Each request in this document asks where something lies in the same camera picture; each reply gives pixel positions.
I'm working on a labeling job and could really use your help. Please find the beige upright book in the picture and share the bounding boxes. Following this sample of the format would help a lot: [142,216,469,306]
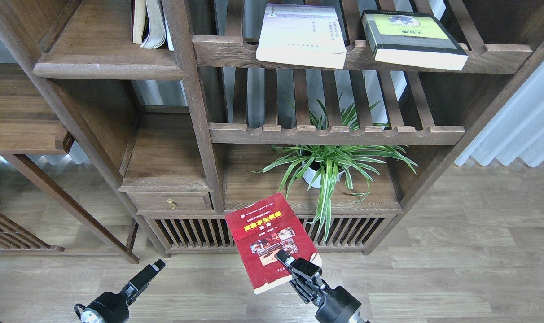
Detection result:
[131,0,147,44]

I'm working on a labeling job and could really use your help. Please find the white plant pot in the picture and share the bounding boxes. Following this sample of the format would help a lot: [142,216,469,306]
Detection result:
[302,159,344,191]

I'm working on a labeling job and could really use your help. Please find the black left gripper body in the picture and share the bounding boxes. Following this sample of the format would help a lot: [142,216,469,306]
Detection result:
[74,269,154,323]

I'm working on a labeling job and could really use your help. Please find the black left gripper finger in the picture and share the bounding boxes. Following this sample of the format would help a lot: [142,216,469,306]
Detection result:
[143,259,166,278]

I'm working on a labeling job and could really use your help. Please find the red cover book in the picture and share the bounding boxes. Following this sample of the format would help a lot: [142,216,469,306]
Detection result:
[225,192,323,295]

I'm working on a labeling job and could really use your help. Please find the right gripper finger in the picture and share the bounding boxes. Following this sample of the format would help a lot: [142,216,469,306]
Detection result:
[275,249,295,266]

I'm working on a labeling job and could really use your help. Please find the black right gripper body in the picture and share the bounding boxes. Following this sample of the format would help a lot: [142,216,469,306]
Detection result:
[289,258,368,323]

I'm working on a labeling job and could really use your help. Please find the white curtain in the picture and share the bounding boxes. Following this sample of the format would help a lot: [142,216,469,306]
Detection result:
[455,61,544,167]

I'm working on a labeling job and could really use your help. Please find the dark wooden bookshelf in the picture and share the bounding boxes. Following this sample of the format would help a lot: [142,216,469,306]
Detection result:
[0,0,544,255]

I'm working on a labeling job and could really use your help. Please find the white pale cover book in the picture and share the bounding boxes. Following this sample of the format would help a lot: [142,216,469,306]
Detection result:
[255,4,347,69]

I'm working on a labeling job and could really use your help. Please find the green and black book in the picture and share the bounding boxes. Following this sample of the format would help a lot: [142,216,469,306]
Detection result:
[362,10,468,71]

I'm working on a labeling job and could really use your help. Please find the brass drawer knob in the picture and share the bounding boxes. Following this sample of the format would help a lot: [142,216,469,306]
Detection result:
[166,199,177,210]

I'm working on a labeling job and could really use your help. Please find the worn grey upright book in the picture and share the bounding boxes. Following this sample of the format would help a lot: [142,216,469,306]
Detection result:
[140,0,166,49]

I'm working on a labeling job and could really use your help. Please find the green spider plant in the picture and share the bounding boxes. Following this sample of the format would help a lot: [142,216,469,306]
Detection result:
[253,96,418,243]

